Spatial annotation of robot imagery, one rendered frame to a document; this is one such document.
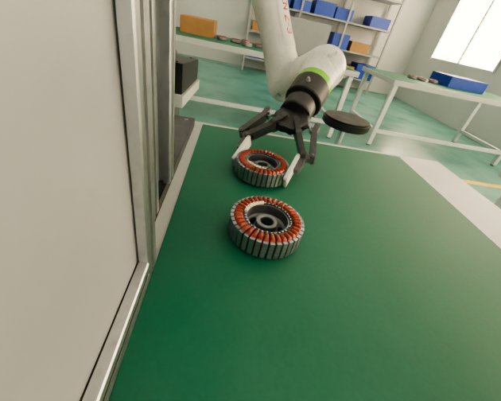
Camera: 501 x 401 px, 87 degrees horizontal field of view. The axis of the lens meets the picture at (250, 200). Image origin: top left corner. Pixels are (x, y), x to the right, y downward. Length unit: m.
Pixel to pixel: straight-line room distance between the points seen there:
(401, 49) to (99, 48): 7.98
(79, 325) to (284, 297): 0.22
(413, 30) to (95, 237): 8.07
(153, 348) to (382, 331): 0.25
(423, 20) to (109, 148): 8.11
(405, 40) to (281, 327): 7.93
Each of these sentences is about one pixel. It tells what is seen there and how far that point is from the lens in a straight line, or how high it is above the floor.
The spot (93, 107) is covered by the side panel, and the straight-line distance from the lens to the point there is 0.19.
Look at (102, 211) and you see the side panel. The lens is 0.21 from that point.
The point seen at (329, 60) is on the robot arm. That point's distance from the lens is 0.74.
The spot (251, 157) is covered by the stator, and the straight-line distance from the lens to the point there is 0.57.
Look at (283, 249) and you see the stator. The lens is 0.37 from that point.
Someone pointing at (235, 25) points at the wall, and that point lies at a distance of 7.10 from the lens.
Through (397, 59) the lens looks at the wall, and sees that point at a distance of 8.09.
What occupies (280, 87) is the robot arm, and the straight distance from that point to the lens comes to 0.81.
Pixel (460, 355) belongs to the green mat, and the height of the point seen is 0.75.
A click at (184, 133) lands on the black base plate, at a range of 0.66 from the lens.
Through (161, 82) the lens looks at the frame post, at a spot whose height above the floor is 0.93.
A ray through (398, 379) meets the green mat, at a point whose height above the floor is 0.75.
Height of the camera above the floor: 1.02
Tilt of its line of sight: 35 degrees down
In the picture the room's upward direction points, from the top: 13 degrees clockwise
